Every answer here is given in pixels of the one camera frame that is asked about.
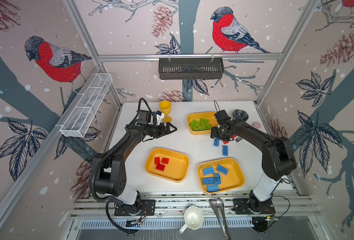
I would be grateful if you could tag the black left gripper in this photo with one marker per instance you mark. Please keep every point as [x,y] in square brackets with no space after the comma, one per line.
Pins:
[162,131]

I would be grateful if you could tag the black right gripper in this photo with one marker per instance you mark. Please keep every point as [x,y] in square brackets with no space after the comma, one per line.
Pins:
[214,132]

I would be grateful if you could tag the green lego brick long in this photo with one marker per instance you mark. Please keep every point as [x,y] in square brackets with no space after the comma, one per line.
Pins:
[195,125]

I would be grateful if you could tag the blue lego brick low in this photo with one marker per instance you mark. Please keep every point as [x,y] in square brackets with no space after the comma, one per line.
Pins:
[212,188]

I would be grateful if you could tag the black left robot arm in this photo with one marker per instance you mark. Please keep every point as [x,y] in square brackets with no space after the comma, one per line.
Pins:
[108,181]

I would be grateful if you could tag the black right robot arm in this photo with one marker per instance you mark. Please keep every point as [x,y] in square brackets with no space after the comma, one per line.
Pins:
[277,156]

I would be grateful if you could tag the dark grey round dish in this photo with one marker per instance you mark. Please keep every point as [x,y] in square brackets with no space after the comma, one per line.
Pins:
[240,115]

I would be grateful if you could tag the yellow plastic goblet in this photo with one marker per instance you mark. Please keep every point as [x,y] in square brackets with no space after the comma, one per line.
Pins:
[165,108]

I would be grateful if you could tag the pink plastic toy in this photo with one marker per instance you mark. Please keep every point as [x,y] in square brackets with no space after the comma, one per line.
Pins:
[256,125]

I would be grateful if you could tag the yellow tray near left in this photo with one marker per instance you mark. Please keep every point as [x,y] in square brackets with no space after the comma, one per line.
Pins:
[175,171]

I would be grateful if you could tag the yellow tray near right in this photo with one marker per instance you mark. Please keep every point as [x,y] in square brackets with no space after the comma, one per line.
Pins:
[233,180]

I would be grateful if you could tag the metal tongs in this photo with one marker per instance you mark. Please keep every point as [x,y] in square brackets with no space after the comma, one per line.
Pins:
[218,208]

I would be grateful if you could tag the white measuring cup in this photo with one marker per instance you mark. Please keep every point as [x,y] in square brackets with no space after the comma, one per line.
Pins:
[193,218]

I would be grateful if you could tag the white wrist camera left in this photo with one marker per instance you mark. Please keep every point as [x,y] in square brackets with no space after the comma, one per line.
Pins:
[159,116]

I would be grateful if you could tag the black hanging wire basket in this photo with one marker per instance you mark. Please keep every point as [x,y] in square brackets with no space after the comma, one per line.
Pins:
[191,69]

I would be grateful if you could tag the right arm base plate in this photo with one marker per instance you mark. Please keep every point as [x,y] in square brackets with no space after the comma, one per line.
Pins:
[246,206]

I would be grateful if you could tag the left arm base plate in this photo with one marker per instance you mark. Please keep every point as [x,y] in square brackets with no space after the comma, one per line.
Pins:
[142,208]

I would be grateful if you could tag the white wire mesh shelf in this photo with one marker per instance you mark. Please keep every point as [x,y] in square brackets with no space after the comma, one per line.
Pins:
[83,114]

